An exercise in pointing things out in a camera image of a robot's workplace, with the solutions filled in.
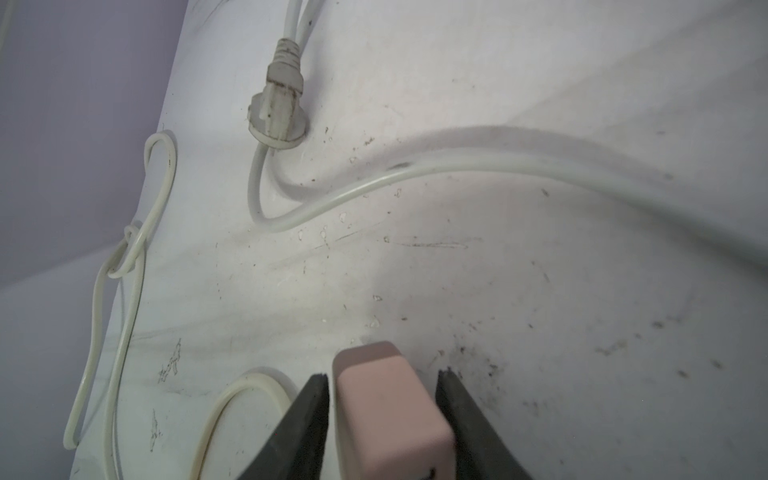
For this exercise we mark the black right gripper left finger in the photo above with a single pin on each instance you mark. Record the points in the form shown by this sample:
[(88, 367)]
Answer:
[(295, 449)]

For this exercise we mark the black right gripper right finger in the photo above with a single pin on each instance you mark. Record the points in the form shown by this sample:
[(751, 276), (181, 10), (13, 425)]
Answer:
[(480, 452)]

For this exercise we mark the pink usb charger plug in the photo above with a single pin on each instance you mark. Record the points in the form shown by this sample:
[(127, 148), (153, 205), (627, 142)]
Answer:
[(387, 424)]

